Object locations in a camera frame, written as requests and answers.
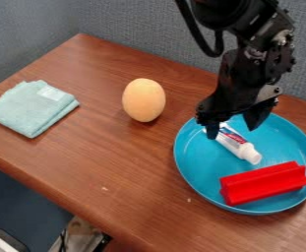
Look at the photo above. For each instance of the white toothpaste tube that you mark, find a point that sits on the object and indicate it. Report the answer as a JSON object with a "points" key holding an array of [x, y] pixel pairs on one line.
{"points": [[236, 145]]}

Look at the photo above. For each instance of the red plastic block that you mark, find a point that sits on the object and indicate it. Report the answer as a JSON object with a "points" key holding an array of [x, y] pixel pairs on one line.
{"points": [[264, 182]]}

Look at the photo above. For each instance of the light blue folded cloth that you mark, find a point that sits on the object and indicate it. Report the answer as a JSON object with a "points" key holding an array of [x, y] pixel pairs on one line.
{"points": [[32, 106]]}

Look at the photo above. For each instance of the grey object under table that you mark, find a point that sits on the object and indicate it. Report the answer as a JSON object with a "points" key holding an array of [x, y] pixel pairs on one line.
{"points": [[80, 237]]}

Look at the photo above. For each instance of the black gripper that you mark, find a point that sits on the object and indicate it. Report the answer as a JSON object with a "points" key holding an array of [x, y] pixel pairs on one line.
{"points": [[242, 93]]}

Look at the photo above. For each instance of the blue round plate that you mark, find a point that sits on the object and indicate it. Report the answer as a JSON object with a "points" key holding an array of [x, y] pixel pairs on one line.
{"points": [[203, 161]]}

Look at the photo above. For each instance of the orange egg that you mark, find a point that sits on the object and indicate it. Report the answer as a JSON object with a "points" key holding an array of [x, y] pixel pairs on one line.
{"points": [[143, 100]]}

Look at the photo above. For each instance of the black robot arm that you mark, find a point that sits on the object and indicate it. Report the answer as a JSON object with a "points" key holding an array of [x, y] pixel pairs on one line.
{"points": [[262, 28]]}

